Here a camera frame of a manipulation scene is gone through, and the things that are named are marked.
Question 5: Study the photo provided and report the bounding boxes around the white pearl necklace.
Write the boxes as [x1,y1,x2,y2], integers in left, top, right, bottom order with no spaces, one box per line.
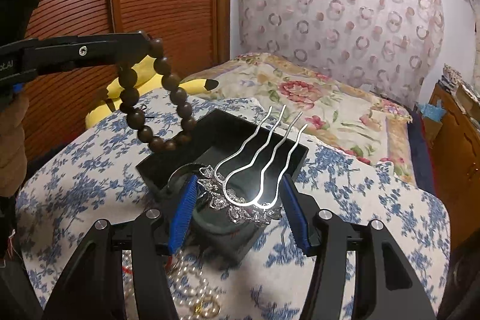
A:
[121,247,222,320]

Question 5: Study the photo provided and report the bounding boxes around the brown wooden bead bracelet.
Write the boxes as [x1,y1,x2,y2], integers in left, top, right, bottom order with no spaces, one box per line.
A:
[116,37,198,153]

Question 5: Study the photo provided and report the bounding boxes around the gold ring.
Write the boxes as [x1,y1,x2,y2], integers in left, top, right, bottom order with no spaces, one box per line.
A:
[193,298,222,319]

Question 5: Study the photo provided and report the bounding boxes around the silver hair comb pin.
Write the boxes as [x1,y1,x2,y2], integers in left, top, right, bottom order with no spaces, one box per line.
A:
[198,106,307,227]

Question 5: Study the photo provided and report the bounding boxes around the black jewelry box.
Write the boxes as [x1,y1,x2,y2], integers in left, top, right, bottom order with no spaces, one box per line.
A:
[137,109,308,264]

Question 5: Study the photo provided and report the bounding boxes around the left hand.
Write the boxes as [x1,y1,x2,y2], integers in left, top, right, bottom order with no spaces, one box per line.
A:
[0,93,29,197]

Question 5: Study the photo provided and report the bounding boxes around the blue floral white cloth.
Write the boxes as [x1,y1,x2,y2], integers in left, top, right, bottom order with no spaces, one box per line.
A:
[16,97,450,319]

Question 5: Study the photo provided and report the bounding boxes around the yellow Pikachu plush toy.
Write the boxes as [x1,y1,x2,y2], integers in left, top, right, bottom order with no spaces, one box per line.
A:
[85,56,219,129]

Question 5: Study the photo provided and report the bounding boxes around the wooden side cabinet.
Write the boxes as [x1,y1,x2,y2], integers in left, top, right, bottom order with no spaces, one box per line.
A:
[430,85,480,249]

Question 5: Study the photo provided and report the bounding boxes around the brown louvered wardrobe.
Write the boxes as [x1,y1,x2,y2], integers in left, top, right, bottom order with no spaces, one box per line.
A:
[22,0,233,163]

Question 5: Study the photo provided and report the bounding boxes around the blue gift bag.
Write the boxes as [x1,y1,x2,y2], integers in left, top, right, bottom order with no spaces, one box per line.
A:
[418,99,447,123]

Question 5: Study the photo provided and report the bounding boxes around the cardboard box on cabinet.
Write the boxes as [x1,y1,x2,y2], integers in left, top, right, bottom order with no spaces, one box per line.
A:
[456,83,480,121]

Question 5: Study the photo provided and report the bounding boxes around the floral bed blanket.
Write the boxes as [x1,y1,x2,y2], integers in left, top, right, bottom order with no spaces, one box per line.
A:
[186,53,416,184]

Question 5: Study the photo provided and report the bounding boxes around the stack of folded papers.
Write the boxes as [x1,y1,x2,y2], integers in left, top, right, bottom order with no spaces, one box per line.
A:
[441,64,463,91]

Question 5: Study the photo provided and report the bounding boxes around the pink circle patterned curtain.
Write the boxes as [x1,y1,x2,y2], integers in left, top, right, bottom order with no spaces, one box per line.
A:
[239,0,444,107]

